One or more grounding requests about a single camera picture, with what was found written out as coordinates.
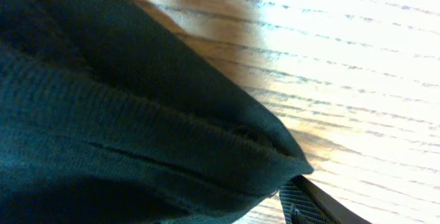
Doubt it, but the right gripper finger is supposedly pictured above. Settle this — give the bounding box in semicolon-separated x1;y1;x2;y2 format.
279;176;371;224

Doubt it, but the black shirt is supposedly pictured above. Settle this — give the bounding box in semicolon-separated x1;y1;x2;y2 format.
1;0;313;223

